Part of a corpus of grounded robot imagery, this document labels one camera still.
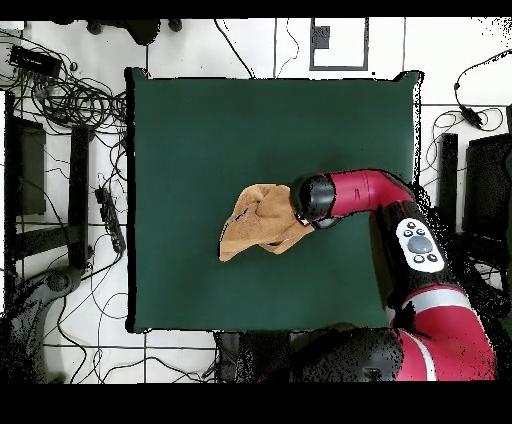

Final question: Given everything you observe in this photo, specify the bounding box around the tan terry towel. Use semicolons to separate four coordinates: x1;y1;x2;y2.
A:
217;182;316;263

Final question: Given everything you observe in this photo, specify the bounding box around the dark flat panel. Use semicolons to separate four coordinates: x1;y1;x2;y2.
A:
463;133;512;241
14;117;48;217

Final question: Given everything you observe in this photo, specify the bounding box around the dark green table cloth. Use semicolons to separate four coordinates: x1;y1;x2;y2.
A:
124;66;424;335

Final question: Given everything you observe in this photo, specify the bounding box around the dark grey square plate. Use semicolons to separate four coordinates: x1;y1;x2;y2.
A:
311;25;332;50

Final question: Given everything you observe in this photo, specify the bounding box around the black power strip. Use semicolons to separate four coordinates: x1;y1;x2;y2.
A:
94;186;128;255

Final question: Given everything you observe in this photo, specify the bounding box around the dark stand foot with knob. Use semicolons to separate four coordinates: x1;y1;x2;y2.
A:
9;265;85;383

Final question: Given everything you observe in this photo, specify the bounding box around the black electronics box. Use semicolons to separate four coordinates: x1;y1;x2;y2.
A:
8;44;64;78

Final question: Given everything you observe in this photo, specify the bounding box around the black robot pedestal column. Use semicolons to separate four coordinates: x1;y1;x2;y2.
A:
213;330;294;383

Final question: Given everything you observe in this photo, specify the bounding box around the grey square floor frame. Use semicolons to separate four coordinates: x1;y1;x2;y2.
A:
308;17;370;72

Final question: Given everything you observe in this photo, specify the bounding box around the black power adapter with cable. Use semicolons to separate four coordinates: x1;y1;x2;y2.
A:
452;48;512;131

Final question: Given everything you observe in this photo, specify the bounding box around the black cable tangle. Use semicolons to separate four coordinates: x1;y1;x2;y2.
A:
0;31;129;137

